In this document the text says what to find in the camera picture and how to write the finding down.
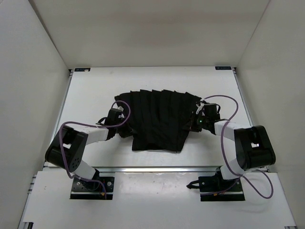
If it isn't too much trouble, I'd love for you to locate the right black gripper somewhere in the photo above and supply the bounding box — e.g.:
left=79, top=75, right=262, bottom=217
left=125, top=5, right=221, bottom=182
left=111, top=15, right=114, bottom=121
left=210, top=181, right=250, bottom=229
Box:
left=182, top=112, right=209, bottom=132

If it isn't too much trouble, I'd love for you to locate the black pleated skirt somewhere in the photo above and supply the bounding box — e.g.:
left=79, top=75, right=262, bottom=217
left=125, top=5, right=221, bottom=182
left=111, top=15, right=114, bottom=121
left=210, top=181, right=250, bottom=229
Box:
left=115, top=90, right=201, bottom=152

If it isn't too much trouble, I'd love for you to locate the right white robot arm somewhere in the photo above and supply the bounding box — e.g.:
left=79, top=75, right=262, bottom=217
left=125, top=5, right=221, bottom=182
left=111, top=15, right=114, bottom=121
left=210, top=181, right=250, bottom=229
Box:
left=190, top=102, right=276, bottom=191

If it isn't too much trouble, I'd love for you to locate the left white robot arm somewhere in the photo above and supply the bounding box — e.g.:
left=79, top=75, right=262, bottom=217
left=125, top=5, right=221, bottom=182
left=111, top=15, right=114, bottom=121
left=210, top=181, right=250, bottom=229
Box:
left=45, top=107, right=131, bottom=190

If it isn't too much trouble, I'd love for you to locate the right blue corner label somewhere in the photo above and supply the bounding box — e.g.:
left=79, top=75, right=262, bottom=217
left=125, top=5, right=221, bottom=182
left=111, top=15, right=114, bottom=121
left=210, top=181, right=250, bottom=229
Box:
left=215, top=66, right=232, bottom=71

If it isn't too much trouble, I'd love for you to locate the blue corner label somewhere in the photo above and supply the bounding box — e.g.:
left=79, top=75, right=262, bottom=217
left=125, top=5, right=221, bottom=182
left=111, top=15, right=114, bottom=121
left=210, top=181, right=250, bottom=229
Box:
left=215, top=66, right=232, bottom=71
left=74, top=68, right=91, bottom=72

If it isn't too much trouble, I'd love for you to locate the left blue corner label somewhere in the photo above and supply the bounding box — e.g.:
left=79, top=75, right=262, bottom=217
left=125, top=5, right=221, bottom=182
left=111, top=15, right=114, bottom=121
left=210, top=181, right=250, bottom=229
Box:
left=74, top=68, right=91, bottom=72

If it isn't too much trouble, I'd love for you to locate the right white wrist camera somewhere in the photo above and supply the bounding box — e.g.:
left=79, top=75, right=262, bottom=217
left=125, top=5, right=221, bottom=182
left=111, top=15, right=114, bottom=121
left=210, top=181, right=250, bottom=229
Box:
left=195, top=101, right=204, bottom=115

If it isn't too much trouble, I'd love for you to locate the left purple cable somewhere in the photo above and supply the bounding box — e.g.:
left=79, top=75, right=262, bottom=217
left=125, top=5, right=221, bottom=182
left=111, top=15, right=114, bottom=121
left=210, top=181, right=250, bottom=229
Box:
left=58, top=100, right=131, bottom=198

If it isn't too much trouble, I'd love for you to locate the purple cable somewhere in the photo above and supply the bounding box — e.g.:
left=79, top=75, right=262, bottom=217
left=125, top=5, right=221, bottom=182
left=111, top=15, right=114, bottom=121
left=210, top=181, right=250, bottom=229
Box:
left=58, top=100, right=131, bottom=198
left=197, top=94, right=275, bottom=199

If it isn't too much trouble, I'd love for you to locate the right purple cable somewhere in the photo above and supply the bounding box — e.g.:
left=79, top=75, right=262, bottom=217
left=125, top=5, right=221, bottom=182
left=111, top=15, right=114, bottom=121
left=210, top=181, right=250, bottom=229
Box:
left=197, top=94, right=275, bottom=199

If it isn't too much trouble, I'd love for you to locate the aluminium table rail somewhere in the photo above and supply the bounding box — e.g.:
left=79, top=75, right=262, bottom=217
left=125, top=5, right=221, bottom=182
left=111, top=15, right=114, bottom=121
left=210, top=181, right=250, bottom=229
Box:
left=97, top=167, right=217, bottom=173

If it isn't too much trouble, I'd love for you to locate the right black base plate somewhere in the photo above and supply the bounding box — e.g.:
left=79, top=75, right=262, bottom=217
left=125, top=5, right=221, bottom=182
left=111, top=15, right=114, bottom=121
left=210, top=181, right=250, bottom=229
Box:
left=186, top=175, right=245, bottom=202

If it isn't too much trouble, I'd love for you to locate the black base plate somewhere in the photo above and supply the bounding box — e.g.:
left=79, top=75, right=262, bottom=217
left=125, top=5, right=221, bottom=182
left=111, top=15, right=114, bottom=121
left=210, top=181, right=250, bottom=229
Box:
left=70, top=174, right=115, bottom=200
left=186, top=175, right=245, bottom=202

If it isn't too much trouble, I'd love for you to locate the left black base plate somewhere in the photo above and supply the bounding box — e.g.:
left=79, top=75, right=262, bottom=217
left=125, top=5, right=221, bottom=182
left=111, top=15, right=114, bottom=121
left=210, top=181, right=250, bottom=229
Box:
left=70, top=174, right=115, bottom=200

